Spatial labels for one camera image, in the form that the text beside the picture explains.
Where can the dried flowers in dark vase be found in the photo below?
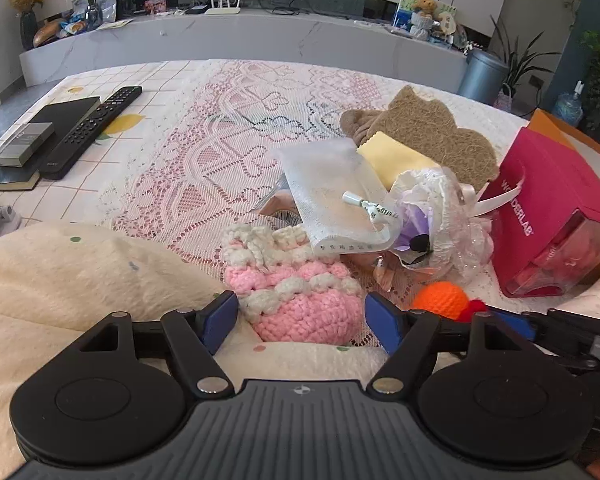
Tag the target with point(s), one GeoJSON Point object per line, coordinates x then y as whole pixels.
{"type": "Point", "coordinates": [27, 15]}

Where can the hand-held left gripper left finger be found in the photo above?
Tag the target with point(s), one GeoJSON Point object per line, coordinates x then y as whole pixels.
{"type": "Point", "coordinates": [221, 321]}

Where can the pink white crochet pouch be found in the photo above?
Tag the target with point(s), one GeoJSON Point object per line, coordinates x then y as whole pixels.
{"type": "Point", "coordinates": [302, 310]}

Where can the teddy bear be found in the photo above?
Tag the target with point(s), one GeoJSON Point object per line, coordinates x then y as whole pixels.
{"type": "Point", "coordinates": [424, 15]}

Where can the orange crochet ball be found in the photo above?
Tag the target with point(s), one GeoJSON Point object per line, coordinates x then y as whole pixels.
{"type": "Point", "coordinates": [440, 300]}

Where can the yellow cloth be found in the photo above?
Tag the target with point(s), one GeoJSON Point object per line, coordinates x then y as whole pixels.
{"type": "Point", "coordinates": [390, 161]}

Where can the white lace flower bouquet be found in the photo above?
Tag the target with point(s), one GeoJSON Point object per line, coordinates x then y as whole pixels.
{"type": "Point", "coordinates": [432, 195]}

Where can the brown knitted cloth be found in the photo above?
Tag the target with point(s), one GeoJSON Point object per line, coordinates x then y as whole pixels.
{"type": "Point", "coordinates": [360, 122]}

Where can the grey marble tv cabinet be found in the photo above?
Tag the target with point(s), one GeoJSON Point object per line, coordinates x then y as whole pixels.
{"type": "Point", "coordinates": [230, 35]}

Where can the orange box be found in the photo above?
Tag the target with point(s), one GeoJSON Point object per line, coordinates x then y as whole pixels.
{"type": "Point", "coordinates": [555, 127]}

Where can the brown bear-shaped fibre pad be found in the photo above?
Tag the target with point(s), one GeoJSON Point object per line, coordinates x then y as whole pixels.
{"type": "Point", "coordinates": [430, 125]}

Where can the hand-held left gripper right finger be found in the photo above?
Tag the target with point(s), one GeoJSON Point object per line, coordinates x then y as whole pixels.
{"type": "Point", "coordinates": [383, 324]}

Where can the white plastic clip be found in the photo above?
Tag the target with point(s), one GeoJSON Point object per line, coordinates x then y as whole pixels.
{"type": "Point", "coordinates": [372, 207]}

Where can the black remote control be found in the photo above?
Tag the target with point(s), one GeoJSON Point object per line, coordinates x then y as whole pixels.
{"type": "Point", "coordinates": [90, 129]}

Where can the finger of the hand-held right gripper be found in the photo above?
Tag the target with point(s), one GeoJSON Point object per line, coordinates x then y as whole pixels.
{"type": "Point", "coordinates": [565, 357]}
{"type": "Point", "coordinates": [513, 325]}

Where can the magenta box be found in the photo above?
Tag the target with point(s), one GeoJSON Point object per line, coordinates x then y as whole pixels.
{"type": "Point", "coordinates": [545, 185]}

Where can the blue water bottle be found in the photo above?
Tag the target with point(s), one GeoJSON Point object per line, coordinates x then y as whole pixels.
{"type": "Point", "coordinates": [569, 107]}

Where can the white gadget stand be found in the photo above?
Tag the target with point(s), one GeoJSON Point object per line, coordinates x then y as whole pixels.
{"type": "Point", "coordinates": [0, 217]}

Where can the red crochet piece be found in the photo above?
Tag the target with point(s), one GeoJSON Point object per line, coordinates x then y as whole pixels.
{"type": "Point", "coordinates": [472, 309]}

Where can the black notebook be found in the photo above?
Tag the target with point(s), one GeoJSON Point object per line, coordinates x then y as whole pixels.
{"type": "Point", "coordinates": [67, 109]}

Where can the pink photo card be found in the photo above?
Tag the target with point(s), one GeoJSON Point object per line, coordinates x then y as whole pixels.
{"type": "Point", "coordinates": [155, 6]}

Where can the snack packets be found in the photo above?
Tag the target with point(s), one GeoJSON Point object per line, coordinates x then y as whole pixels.
{"type": "Point", "coordinates": [74, 25]}

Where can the blue grey trash can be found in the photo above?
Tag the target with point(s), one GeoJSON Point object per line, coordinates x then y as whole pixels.
{"type": "Point", "coordinates": [482, 77]}

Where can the long-leaf potted plant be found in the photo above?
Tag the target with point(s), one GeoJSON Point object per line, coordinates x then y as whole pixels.
{"type": "Point", "coordinates": [520, 60]}

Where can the silver box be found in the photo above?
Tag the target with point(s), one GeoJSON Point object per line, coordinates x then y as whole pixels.
{"type": "Point", "coordinates": [25, 143]}

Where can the small woven basket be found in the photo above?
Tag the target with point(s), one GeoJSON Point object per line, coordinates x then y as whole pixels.
{"type": "Point", "coordinates": [503, 100]}

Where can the white router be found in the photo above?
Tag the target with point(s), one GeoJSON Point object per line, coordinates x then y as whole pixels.
{"type": "Point", "coordinates": [224, 9]}

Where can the cream fleece blanket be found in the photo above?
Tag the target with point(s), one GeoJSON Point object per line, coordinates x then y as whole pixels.
{"type": "Point", "coordinates": [80, 285]}

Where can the white mesh packet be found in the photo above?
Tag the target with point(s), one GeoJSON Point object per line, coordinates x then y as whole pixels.
{"type": "Point", "coordinates": [325, 190]}

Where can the pink lace tablecloth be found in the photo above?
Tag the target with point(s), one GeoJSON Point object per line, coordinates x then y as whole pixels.
{"type": "Point", "coordinates": [220, 135]}

